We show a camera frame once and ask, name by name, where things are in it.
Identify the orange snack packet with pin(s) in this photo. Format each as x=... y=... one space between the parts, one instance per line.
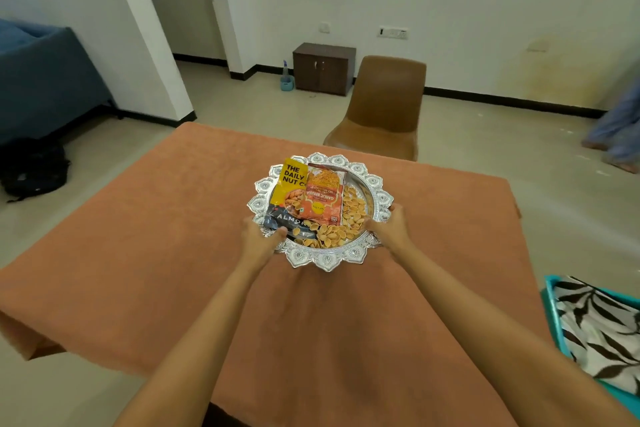
x=325 y=199

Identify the small dark wooden cabinet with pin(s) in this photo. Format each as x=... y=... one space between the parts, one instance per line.
x=324 y=68

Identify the yellow and black nut packet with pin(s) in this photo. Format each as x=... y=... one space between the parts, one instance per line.
x=289 y=201

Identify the person's left hand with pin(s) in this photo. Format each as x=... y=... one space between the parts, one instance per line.
x=257 y=244

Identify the black backpack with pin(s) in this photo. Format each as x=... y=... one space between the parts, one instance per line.
x=32 y=169

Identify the blue sofa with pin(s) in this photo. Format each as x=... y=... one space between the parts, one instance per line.
x=42 y=76

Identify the person's left forearm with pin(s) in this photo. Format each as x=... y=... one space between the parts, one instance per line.
x=200 y=346

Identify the small white wall socket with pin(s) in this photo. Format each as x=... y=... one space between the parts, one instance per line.
x=324 y=27

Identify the person's right forearm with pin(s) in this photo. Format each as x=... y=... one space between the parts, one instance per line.
x=495 y=341

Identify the white wall socket panel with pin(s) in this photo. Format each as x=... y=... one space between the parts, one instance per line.
x=393 y=32

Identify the orange tablecloth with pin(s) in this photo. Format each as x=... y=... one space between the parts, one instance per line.
x=280 y=301

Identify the white black leaf-print cloth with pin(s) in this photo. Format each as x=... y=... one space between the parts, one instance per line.
x=600 y=329

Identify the person's left thumb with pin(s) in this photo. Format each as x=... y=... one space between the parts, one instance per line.
x=276 y=237

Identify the ornate silver tray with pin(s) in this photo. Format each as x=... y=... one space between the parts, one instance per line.
x=325 y=254

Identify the blue spray bottle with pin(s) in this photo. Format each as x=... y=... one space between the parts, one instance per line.
x=286 y=79

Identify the brown plastic chair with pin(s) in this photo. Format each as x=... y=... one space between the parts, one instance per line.
x=382 y=109

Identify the person's right hand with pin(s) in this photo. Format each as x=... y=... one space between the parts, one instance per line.
x=392 y=234

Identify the pile of pistachio shells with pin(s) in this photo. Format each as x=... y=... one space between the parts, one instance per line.
x=345 y=226

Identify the teal plastic basket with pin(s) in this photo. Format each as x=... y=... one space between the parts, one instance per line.
x=555 y=311

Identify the person's right thumb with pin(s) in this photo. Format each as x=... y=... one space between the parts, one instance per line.
x=374 y=224

